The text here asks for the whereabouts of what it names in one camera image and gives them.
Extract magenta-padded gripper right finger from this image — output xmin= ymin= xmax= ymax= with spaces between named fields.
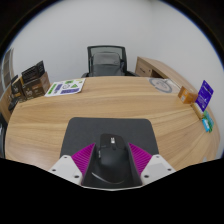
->
xmin=128 ymin=142 xmax=177 ymax=187

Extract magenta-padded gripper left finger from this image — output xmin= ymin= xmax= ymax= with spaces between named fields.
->
xmin=48 ymin=143 xmax=98 ymax=187

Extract black computer mouse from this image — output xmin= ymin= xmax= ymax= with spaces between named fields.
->
xmin=88 ymin=133 xmax=134 ymax=187

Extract dark grey mouse pad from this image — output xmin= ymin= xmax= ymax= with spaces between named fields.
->
xmin=59 ymin=116 xmax=160 ymax=159

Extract blue small packet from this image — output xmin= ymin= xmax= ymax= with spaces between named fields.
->
xmin=201 ymin=117 xmax=211 ymax=134

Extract white printed paper sheet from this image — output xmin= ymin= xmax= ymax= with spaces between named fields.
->
xmin=44 ymin=78 xmax=86 ymax=98

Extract small tan box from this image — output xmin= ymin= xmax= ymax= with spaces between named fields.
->
xmin=190 ymin=102 xmax=205 ymax=120

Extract round grey disc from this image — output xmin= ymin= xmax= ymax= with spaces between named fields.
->
xmin=148 ymin=77 xmax=174 ymax=94

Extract small orange box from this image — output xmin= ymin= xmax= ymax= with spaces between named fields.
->
xmin=177 ymin=86 xmax=199 ymax=105

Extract green small packet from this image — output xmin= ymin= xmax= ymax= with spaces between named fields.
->
xmin=203 ymin=109 xmax=215 ymax=131

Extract wide brown cardboard box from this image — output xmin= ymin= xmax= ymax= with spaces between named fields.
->
xmin=20 ymin=71 xmax=51 ymax=101

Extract purple card box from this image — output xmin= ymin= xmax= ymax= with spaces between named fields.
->
xmin=195 ymin=79 xmax=215 ymax=113

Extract wooden side desk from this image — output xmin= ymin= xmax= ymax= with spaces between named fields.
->
xmin=134 ymin=56 xmax=198 ymax=93

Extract black mesh office chair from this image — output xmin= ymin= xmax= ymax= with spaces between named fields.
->
xmin=81 ymin=45 xmax=138 ymax=78

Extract black printed box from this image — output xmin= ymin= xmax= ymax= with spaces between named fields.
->
xmin=20 ymin=60 xmax=46 ymax=84

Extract wooden shelf unit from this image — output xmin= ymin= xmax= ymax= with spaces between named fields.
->
xmin=0 ymin=48 xmax=16 ymax=91

